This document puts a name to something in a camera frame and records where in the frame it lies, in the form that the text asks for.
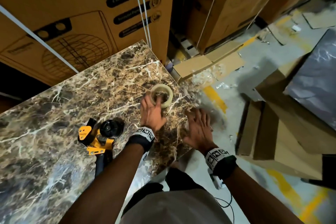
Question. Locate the person's right hand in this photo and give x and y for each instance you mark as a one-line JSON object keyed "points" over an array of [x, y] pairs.
{"points": [[198, 132]]}

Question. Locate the clear tape roll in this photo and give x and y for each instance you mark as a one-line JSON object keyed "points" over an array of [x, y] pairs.
{"points": [[168, 97]]}

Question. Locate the person's left forearm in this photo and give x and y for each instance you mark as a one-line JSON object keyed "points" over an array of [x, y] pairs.
{"points": [[105, 192]]}

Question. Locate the person's left hand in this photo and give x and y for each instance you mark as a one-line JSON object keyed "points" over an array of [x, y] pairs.
{"points": [[152, 116]]}

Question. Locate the flat cardboard sheet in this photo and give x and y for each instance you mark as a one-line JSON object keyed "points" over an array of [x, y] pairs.
{"points": [[194, 66]]}

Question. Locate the person's black trousers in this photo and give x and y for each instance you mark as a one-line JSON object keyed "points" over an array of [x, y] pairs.
{"points": [[181, 179]]}

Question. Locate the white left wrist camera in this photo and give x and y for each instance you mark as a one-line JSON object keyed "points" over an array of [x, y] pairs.
{"points": [[145, 158]]}

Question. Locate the person's right forearm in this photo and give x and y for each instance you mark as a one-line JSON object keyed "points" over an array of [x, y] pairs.
{"points": [[257, 200]]}

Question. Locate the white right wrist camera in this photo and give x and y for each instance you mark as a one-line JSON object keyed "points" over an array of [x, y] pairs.
{"points": [[216, 181]]}

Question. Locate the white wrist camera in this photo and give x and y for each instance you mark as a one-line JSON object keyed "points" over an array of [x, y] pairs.
{"points": [[216, 181], [145, 158]]}

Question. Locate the fan print appliance carton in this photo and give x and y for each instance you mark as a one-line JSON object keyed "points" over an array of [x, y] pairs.
{"points": [[78, 0]]}

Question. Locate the yellow black tape dispenser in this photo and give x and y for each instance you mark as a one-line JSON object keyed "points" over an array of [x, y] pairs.
{"points": [[99, 142]]}

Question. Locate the grey marble slab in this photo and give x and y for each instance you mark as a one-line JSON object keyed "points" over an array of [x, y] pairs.
{"points": [[315, 82]]}

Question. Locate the person's grey shirt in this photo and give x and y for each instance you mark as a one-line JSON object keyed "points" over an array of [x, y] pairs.
{"points": [[170, 208]]}

